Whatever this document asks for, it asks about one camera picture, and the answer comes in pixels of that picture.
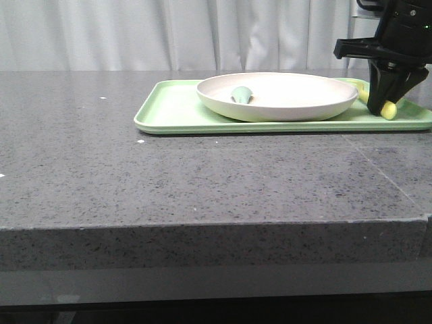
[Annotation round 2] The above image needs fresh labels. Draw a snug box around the green spoon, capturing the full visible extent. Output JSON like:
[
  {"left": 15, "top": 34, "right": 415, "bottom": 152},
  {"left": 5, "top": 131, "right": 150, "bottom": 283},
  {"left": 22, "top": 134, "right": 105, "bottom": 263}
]
[{"left": 230, "top": 86, "right": 253, "bottom": 104}]

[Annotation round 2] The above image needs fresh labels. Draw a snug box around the yellow plastic fork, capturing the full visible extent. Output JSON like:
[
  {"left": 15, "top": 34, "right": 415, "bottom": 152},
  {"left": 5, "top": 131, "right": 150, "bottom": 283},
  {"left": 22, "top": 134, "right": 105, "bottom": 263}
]
[{"left": 349, "top": 80, "right": 398, "bottom": 120}]

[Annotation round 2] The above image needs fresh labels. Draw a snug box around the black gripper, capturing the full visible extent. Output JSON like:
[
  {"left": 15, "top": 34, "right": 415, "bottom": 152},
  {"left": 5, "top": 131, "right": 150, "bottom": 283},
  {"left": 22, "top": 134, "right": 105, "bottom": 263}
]
[{"left": 333, "top": 0, "right": 431, "bottom": 116}]

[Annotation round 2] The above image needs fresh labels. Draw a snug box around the light green serving tray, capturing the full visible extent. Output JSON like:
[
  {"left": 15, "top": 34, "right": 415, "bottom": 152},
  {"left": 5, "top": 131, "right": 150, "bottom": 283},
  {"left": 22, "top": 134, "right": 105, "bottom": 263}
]
[{"left": 134, "top": 80, "right": 431, "bottom": 135}]

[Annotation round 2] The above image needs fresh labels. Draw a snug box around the cream round plate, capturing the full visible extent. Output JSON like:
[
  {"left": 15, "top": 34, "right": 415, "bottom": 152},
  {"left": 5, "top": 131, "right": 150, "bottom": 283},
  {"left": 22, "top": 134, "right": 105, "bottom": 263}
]
[{"left": 196, "top": 72, "right": 358, "bottom": 122}]

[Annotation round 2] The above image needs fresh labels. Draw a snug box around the white curtain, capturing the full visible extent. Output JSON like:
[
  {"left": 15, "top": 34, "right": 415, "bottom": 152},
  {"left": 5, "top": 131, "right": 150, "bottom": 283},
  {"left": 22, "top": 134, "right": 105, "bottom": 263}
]
[{"left": 1, "top": 1, "right": 377, "bottom": 71}]

